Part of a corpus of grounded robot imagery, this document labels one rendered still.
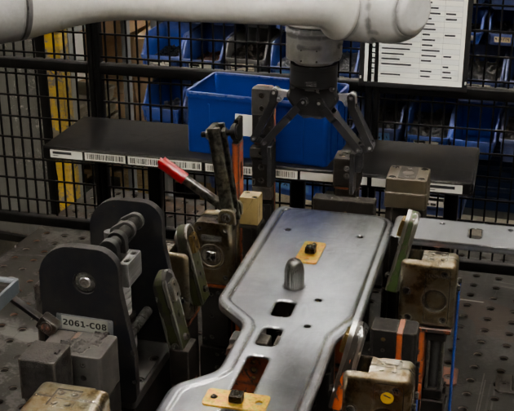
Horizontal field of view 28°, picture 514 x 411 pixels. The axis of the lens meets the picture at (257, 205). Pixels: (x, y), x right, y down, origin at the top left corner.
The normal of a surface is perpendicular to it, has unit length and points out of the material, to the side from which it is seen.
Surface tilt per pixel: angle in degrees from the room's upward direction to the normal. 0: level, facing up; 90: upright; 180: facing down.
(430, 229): 0
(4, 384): 0
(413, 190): 88
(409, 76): 90
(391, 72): 90
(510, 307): 0
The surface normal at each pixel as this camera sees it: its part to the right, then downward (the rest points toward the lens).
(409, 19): 0.69, 0.24
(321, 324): 0.00, -0.92
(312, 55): -0.25, 0.36
